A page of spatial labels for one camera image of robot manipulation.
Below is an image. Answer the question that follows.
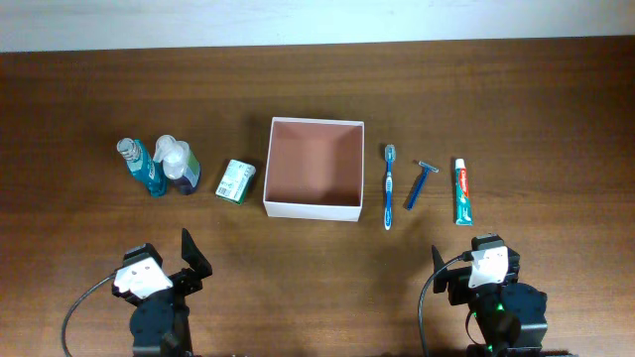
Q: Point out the toothpaste tube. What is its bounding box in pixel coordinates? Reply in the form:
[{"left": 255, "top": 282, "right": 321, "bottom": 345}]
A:
[{"left": 454, "top": 159, "right": 473, "bottom": 226}]

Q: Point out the green white soap box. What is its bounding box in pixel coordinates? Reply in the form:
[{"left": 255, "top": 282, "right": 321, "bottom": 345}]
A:
[{"left": 215, "top": 160, "right": 256, "bottom": 205}]

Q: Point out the teal mouthwash bottle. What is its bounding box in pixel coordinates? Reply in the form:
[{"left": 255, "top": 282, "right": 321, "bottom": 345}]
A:
[{"left": 116, "top": 138, "right": 167, "bottom": 197}]

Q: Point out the clear pump soap bottle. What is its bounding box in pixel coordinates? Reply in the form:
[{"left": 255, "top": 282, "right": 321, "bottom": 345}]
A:
[{"left": 153, "top": 135, "right": 201, "bottom": 195}]

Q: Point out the blue disposable razor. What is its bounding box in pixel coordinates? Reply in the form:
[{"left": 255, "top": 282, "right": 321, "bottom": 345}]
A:
[{"left": 406, "top": 161, "right": 440, "bottom": 210}]

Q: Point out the blue white toothbrush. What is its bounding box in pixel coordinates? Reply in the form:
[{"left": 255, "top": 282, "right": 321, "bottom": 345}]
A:
[{"left": 384, "top": 144, "right": 396, "bottom": 230}]

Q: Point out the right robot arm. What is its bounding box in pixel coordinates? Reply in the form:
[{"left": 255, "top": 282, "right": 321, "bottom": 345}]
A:
[{"left": 432, "top": 238, "right": 548, "bottom": 356}]

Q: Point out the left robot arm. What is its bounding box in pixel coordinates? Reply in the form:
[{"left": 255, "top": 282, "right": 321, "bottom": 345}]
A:
[{"left": 130, "top": 228, "right": 212, "bottom": 357}]

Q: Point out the white cardboard box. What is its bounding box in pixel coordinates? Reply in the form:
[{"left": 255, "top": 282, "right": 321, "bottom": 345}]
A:
[{"left": 263, "top": 117, "right": 365, "bottom": 222}]

